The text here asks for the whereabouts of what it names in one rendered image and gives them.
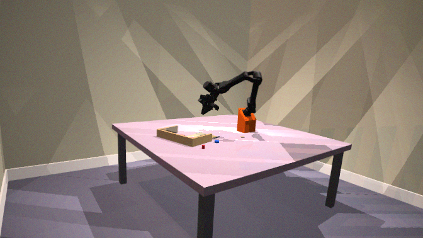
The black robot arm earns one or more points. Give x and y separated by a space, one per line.
223 87

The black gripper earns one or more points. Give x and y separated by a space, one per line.
208 105

